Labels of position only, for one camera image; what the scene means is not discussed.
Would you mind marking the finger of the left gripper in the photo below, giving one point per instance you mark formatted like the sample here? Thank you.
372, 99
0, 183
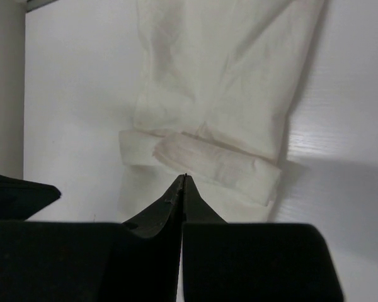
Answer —
21, 199

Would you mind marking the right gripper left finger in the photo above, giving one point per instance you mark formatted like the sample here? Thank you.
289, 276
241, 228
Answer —
137, 260

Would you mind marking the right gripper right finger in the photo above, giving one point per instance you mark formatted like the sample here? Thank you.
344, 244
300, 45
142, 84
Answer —
252, 261

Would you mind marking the white t shirt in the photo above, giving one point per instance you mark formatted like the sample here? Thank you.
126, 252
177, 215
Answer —
218, 80

